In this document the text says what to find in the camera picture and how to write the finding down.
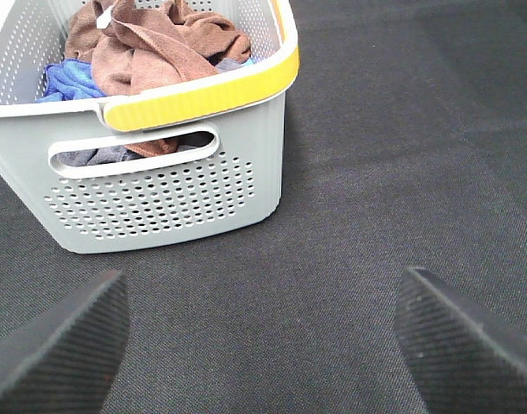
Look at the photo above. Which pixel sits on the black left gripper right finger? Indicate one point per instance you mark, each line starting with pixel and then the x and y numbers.
pixel 462 358

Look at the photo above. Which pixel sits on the blue towel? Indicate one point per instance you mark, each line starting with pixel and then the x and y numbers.
pixel 69 80

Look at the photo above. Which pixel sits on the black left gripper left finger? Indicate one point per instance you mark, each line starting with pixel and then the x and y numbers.
pixel 66 359

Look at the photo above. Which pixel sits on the brown towel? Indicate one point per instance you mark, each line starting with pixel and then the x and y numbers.
pixel 132 49

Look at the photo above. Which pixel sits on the grey towel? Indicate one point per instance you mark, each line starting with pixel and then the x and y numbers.
pixel 136 151

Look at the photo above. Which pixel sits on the black table cloth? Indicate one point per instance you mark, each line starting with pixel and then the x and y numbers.
pixel 405 145

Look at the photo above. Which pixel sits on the grey perforated laundry basket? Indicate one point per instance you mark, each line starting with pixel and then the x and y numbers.
pixel 232 182

